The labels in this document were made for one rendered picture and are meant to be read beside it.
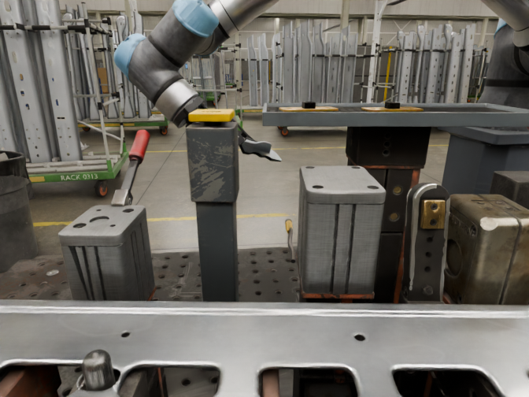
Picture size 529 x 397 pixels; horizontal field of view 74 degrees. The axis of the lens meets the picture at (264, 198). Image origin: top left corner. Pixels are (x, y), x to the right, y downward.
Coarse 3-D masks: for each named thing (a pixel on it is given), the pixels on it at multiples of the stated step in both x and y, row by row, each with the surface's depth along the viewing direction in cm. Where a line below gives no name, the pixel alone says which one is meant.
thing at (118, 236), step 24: (96, 216) 40; (120, 216) 40; (144, 216) 43; (72, 240) 36; (96, 240) 36; (120, 240) 36; (144, 240) 43; (72, 264) 37; (96, 264) 37; (120, 264) 37; (144, 264) 43; (72, 288) 38; (96, 288) 38; (120, 288) 38; (144, 288) 43
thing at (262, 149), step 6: (246, 144) 70; (252, 144) 69; (258, 144) 69; (264, 144) 68; (270, 144) 68; (246, 150) 71; (252, 150) 71; (258, 150) 71; (264, 150) 71; (270, 150) 72; (258, 156) 73; (264, 156) 72; (270, 156) 72; (276, 156) 72
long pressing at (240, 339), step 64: (0, 320) 32; (64, 320) 32; (128, 320) 32; (192, 320) 32; (256, 320) 32; (320, 320) 32; (384, 320) 32; (448, 320) 32; (512, 320) 32; (256, 384) 26; (384, 384) 26; (512, 384) 26
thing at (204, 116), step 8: (192, 112) 51; (200, 112) 51; (208, 112) 51; (216, 112) 51; (224, 112) 51; (232, 112) 53; (192, 120) 50; (200, 120) 50; (208, 120) 50; (216, 120) 50; (224, 120) 50
